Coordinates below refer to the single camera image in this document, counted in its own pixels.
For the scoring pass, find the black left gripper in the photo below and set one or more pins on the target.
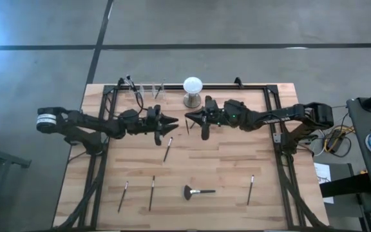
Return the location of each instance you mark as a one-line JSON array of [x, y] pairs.
[[151, 125]]

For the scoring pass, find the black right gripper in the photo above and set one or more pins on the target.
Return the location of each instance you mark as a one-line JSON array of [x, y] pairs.
[[213, 119]]

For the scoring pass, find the large fluffy powder brush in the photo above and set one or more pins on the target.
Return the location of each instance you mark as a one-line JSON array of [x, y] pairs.
[[201, 191]]

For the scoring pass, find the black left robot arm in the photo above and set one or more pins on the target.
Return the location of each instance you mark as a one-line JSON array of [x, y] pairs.
[[85, 124]]

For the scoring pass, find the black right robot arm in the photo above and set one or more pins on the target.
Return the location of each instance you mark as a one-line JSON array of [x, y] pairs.
[[269, 117]]

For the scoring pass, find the white mushroom lamp metal base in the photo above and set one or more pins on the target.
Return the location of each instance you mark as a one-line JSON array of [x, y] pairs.
[[192, 85]]

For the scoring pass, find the clear acrylic organizer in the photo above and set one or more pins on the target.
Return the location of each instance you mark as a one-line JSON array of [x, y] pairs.
[[147, 91]]

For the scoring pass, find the black power adapter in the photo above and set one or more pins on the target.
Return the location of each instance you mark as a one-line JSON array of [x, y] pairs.
[[336, 137]]

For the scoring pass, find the black floor stand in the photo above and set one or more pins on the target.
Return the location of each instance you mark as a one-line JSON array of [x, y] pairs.
[[11, 159]]

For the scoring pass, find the grey cart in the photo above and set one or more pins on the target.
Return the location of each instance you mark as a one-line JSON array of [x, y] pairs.
[[359, 129]]

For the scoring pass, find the black flat bar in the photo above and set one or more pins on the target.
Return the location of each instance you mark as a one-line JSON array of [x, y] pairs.
[[346, 185]]

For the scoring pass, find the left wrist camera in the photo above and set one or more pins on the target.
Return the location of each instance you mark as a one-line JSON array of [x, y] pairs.
[[154, 111]]

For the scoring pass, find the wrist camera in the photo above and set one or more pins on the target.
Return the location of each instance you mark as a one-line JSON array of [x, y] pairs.
[[210, 103], [154, 111]]

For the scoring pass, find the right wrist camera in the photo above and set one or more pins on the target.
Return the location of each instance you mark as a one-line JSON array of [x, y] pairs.
[[210, 103]]

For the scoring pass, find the black metal table frame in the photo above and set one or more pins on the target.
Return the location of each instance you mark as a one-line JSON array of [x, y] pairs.
[[230, 87]]

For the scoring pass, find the silver metal bracket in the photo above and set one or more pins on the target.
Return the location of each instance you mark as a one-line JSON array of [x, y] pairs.
[[276, 138]]

